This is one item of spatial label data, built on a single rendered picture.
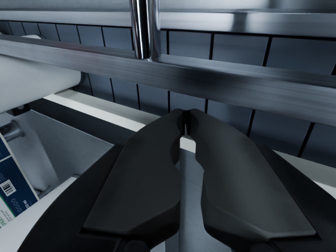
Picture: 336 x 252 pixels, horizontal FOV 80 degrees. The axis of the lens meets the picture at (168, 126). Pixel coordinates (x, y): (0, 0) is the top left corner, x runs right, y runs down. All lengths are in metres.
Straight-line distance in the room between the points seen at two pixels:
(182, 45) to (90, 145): 0.23
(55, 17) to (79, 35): 0.04
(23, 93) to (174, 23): 0.16
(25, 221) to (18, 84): 0.25
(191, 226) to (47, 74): 0.33
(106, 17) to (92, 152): 0.21
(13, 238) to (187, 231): 0.28
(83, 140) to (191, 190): 0.19
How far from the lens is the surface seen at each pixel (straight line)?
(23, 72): 0.24
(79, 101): 0.24
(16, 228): 0.43
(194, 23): 0.17
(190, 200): 0.36
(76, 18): 0.26
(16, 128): 0.58
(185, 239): 0.46
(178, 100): 0.19
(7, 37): 0.20
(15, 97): 0.24
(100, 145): 0.32
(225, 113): 0.18
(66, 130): 0.39
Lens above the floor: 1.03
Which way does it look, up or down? 45 degrees down
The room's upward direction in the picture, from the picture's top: 131 degrees counter-clockwise
